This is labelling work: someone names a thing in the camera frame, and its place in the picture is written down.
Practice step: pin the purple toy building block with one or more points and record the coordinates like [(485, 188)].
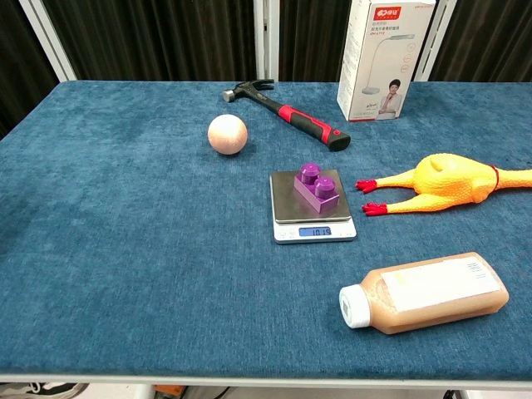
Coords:
[(316, 189)]

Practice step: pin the digital kitchen scale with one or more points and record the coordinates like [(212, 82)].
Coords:
[(287, 203)]

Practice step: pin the pale pink ball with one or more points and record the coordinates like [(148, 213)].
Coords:
[(228, 134)]

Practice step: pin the black red claw hammer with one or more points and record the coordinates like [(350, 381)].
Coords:
[(291, 114)]

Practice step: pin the blue velvet tablecloth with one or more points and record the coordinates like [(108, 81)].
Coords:
[(166, 257)]

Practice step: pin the white desk lamp box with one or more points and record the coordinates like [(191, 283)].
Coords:
[(380, 62)]

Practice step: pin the yellow rubber chicken toy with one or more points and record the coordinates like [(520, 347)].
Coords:
[(449, 183)]

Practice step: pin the orange bottle with white cap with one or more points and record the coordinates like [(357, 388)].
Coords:
[(428, 293)]

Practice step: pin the dark pleated curtain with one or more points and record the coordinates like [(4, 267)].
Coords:
[(166, 37)]

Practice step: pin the white table leg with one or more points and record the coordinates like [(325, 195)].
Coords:
[(139, 391)]

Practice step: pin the black white sneaker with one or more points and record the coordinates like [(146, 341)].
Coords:
[(41, 390)]

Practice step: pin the white metal frame post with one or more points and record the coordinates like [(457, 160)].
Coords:
[(50, 39), (266, 39), (436, 45)]

